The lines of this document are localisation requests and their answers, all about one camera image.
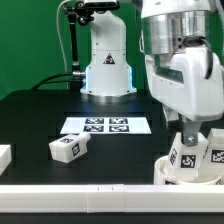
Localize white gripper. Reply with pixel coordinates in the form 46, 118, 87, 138
145, 47, 224, 146

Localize white round stool seat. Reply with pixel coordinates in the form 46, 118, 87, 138
153, 156, 222, 185

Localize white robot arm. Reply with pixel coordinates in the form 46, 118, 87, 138
84, 0, 224, 146

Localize white marker sheet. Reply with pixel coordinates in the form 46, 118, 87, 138
60, 117, 151, 134

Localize white front barrier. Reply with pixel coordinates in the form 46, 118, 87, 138
0, 185, 224, 213

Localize white left barrier block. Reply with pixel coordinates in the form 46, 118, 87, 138
0, 145, 12, 176

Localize black cables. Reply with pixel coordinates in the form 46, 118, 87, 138
31, 72, 86, 91

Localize camera on mount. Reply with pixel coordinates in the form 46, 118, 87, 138
84, 0, 120, 10

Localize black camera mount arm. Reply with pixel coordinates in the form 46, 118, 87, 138
63, 1, 93, 77

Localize white cable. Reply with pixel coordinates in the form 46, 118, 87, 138
55, 0, 73, 74

